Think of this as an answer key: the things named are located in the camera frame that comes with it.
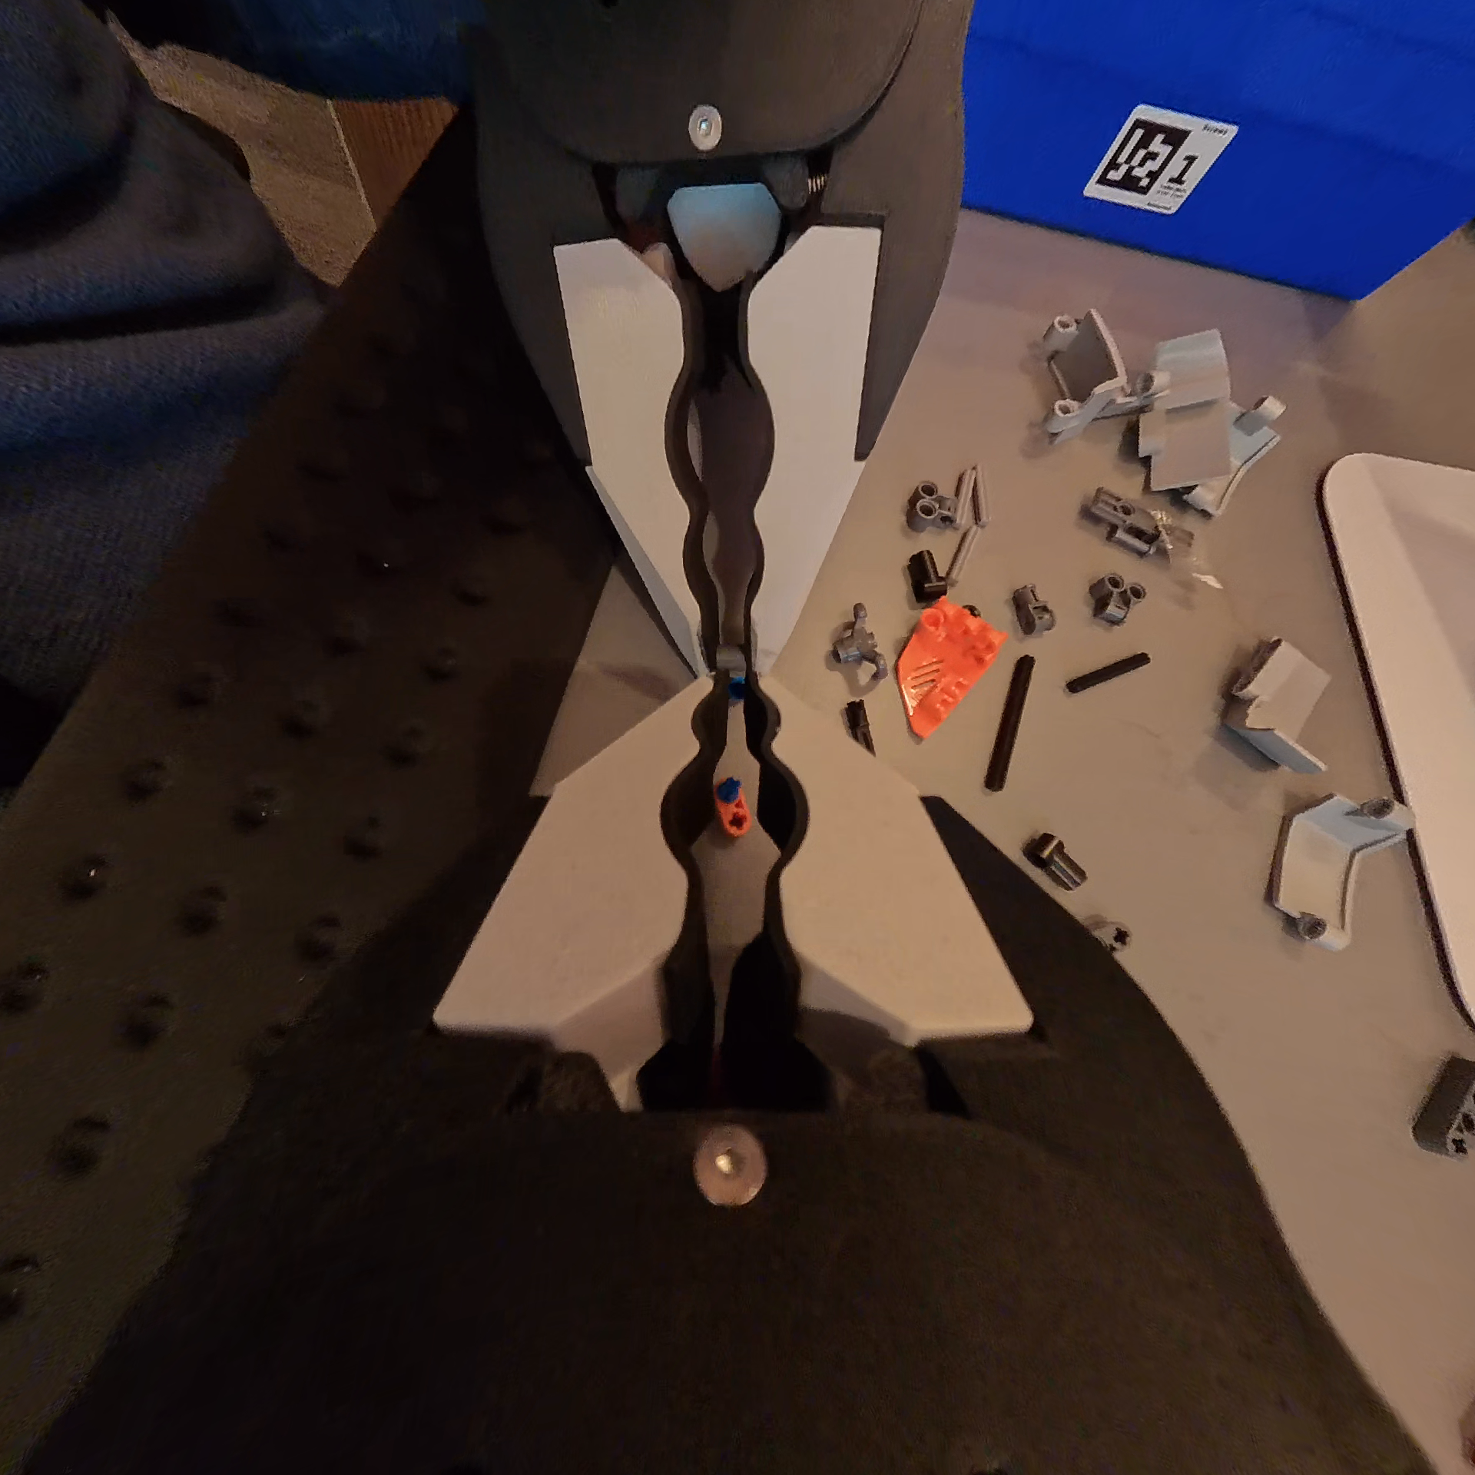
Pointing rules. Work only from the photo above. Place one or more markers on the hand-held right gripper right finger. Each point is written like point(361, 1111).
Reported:
point(900, 922)

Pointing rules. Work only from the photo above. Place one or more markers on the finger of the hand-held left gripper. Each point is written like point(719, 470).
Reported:
point(619, 369)
point(826, 369)

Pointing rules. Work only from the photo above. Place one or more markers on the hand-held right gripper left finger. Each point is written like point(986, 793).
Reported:
point(554, 922)

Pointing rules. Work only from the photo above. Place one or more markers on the small orange piece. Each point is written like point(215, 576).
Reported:
point(731, 811)

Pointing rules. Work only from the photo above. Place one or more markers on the blue plastic bin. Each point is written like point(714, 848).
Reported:
point(1337, 116)

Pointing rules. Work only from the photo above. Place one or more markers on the grey elbow connector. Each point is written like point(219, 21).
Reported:
point(1107, 934)

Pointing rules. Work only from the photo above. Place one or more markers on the black stubby connector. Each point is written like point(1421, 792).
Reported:
point(1056, 860)

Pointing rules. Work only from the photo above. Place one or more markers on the grey pin connector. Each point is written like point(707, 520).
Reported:
point(930, 507)

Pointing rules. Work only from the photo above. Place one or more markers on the light grey thin bar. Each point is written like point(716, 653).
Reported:
point(967, 500)

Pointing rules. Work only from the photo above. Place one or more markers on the black pin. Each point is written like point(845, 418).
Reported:
point(861, 727)

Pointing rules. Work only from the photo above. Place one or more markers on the long black axle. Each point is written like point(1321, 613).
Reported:
point(1011, 723)

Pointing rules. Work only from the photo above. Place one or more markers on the black clip connector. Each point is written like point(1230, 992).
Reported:
point(928, 576)

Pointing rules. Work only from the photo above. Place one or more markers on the orange triangular panel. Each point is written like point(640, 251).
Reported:
point(951, 669)

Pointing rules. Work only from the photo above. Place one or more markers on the small dark grey connector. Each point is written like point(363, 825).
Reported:
point(1119, 599)
point(1033, 609)

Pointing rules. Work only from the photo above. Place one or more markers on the short black axle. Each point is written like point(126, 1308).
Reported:
point(1107, 671)

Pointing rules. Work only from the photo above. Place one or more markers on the grey axle connector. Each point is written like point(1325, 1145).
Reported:
point(1123, 518)

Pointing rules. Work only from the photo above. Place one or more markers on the clear plastic piece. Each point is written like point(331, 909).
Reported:
point(1188, 549)

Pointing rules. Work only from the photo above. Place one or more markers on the dark blue cloth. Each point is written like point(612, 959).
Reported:
point(117, 346)

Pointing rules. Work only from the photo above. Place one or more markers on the dark grey short beam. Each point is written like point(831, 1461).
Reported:
point(1448, 1111)

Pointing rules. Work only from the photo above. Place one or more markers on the white book stand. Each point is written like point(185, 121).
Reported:
point(1425, 646)

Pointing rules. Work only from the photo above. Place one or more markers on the light grey bracket piece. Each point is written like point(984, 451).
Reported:
point(1281, 702)
point(1334, 864)

